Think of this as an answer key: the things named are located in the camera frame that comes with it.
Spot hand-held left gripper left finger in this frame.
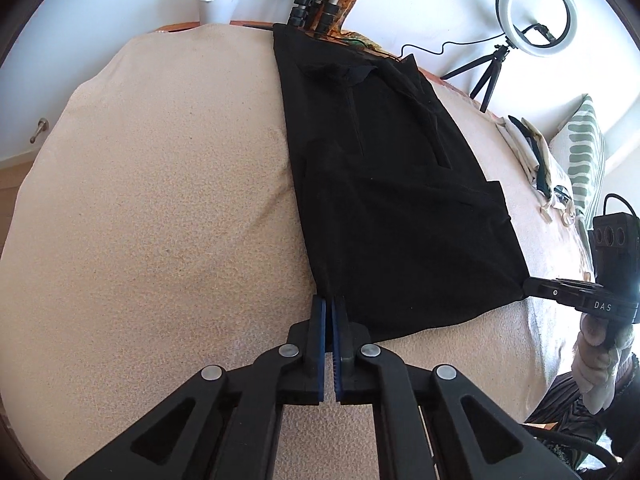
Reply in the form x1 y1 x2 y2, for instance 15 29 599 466
64 295 329 480

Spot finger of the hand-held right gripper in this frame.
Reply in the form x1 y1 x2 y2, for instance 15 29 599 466
521 276 606 307

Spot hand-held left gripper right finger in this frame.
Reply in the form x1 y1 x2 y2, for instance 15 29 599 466
332 295 592 480

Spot black t-shirt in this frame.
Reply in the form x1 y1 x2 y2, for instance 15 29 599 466
272 22 531 343

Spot person's right hand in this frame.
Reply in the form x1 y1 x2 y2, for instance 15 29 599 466
572 316 633 416

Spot green striped pillow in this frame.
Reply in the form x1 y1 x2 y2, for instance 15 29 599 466
550 94 609 219

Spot dark green garment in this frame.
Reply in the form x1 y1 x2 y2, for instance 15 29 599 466
507 115 553 197

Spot person's striped pants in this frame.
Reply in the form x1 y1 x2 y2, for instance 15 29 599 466
522 355 640 480

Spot beige blanket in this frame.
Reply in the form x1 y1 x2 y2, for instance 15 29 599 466
0 25 596 480

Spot small black tripod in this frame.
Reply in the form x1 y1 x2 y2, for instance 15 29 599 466
440 44 512 113

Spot wooden bed ledge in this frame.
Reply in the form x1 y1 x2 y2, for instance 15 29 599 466
150 19 501 121

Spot white mug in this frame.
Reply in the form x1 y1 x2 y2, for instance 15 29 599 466
195 0 248 26

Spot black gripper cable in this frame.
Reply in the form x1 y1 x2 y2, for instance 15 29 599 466
602 193 634 219

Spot white ring light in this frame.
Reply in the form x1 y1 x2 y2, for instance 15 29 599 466
495 0 580 58

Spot black ring light cable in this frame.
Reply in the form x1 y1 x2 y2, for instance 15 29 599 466
397 39 507 62

